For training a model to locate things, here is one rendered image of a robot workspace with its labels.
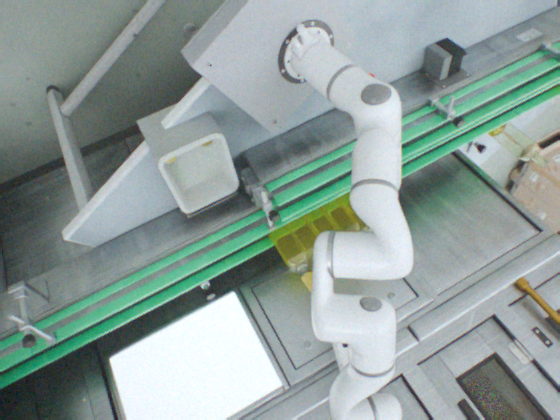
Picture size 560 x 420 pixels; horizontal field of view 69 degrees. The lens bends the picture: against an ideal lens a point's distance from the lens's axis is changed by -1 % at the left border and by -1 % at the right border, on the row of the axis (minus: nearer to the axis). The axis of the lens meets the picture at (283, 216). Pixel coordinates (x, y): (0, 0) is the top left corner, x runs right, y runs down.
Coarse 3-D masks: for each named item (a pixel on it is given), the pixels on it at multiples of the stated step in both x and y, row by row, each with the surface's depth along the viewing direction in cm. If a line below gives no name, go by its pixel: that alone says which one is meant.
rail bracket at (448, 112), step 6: (432, 96) 122; (432, 102) 122; (438, 102) 121; (450, 102) 116; (438, 108) 121; (444, 108) 119; (450, 108) 117; (444, 114) 119; (450, 114) 118; (456, 120) 116; (462, 120) 116; (456, 126) 117
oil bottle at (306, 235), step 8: (304, 216) 120; (288, 224) 119; (296, 224) 118; (304, 224) 118; (296, 232) 117; (304, 232) 116; (312, 232) 116; (304, 240) 115; (312, 240) 115; (304, 248) 114; (312, 248) 113; (312, 256) 113
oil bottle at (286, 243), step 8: (272, 232) 118; (280, 232) 117; (288, 232) 117; (272, 240) 120; (280, 240) 116; (288, 240) 116; (296, 240) 115; (280, 248) 115; (288, 248) 114; (296, 248) 114; (288, 256) 113; (296, 256) 112; (304, 256) 112; (288, 264) 114; (296, 264) 112; (304, 264) 112
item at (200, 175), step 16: (192, 144) 97; (224, 144) 102; (160, 160) 96; (176, 160) 107; (192, 160) 110; (208, 160) 113; (224, 160) 109; (176, 176) 111; (192, 176) 114; (208, 176) 117; (224, 176) 118; (176, 192) 106; (192, 192) 116; (208, 192) 116; (224, 192) 115; (192, 208) 113
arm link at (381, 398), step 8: (384, 392) 85; (376, 400) 83; (384, 400) 82; (392, 400) 82; (376, 408) 81; (384, 408) 81; (392, 408) 81; (400, 408) 82; (376, 416) 81; (384, 416) 81; (392, 416) 81; (400, 416) 81
